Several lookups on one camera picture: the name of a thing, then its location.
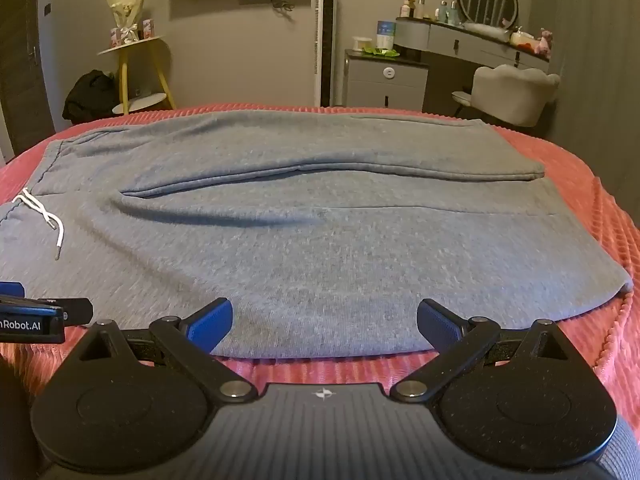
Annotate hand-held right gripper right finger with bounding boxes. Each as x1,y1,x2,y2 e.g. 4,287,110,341
390,298,583,404

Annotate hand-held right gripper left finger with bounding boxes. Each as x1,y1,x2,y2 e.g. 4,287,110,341
75,297,257,406

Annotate grey pants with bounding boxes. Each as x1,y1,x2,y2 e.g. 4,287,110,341
0,111,635,360

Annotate red ribbed bed blanket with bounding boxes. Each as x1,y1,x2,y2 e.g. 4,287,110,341
0,104,640,411

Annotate black bag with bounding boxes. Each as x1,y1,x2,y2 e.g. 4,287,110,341
62,69,122,126

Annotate dark wooden door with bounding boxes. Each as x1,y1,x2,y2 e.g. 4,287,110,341
0,0,57,166

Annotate white shell back chair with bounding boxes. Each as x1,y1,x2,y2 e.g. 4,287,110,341
451,64,561,128

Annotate yellow legged side table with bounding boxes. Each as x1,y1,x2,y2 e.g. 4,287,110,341
96,35,177,115

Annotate grey drawer cabinet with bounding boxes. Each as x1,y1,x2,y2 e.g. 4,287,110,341
343,49,430,111

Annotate grey dressing table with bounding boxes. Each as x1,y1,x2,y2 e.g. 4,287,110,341
395,16,551,116

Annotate blue and white canister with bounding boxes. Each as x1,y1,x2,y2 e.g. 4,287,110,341
375,20,398,51

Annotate cream wrapped flower bouquet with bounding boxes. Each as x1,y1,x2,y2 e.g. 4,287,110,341
104,0,151,45

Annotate white tower fan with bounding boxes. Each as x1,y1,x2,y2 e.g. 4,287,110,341
313,0,337,107

